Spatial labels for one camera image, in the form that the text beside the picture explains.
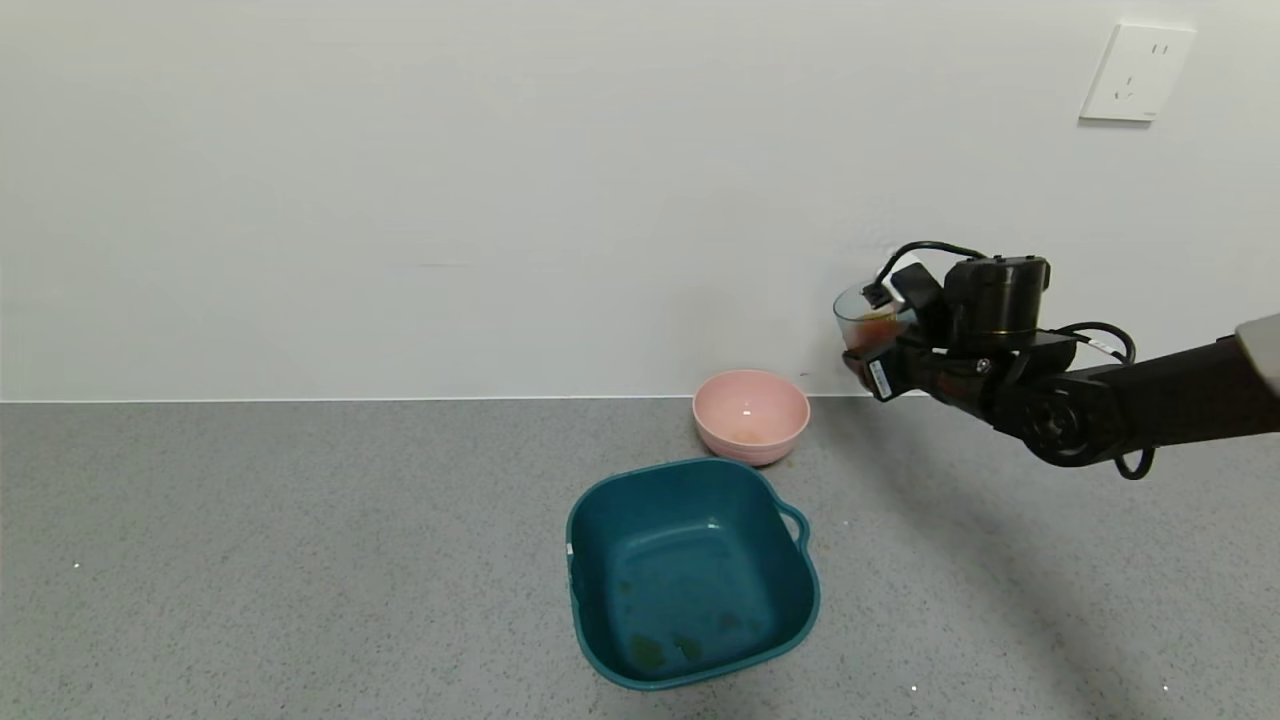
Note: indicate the ribbed translucent blue cup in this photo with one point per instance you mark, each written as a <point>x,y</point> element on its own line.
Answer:
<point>860,310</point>

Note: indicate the white wall power outlet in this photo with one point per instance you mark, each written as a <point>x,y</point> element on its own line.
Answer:
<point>1137,72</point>

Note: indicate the red-brown liquid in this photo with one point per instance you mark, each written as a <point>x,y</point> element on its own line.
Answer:
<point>875,328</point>

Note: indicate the pink bowl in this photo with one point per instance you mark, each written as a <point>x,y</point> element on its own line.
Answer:
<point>735,405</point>

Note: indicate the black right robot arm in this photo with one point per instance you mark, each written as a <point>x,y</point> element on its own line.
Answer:
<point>1160,400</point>

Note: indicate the teal square plastic basin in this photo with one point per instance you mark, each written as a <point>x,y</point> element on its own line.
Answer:
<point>690,575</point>

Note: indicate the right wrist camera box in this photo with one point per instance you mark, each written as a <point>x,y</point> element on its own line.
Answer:
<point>912,288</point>

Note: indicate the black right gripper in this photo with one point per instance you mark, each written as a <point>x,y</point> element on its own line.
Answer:
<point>880,377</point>

